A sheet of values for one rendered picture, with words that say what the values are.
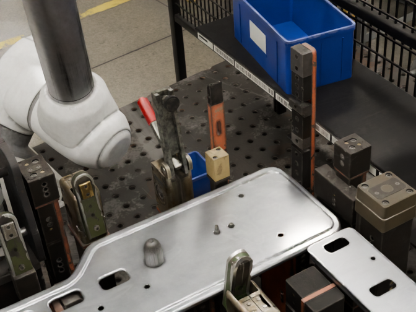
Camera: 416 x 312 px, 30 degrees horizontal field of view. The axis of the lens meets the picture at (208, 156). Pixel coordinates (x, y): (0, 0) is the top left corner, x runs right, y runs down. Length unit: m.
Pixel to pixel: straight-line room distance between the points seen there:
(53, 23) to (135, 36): 2.65
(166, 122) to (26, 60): 0.55
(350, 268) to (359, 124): 0.38
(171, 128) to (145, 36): 2.75
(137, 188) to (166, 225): 0.58
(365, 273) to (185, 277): 0.30
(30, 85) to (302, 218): 0.74
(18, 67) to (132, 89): 1.88
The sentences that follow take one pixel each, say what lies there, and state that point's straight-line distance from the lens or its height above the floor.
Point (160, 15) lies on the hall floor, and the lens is 4.34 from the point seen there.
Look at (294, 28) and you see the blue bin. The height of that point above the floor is 1.03.
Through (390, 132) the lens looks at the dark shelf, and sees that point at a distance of 1.58.
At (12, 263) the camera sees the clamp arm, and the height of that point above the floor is 1.02.
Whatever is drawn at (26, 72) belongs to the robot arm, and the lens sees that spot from 1.84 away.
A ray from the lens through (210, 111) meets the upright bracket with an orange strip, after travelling 1.44.
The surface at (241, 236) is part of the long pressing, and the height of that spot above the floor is 1.00.
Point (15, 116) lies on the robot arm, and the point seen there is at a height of 0.96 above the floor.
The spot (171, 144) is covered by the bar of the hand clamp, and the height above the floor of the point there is 1.11.
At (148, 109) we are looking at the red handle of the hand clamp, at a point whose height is 1.14.
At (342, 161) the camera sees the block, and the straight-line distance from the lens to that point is 1.47.
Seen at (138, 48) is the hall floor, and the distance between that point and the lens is 4.04.
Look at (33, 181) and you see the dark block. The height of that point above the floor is 1.12.
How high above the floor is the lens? 1.95
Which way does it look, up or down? 37 degrees down
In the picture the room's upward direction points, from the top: 5 degrees counter-clockwise
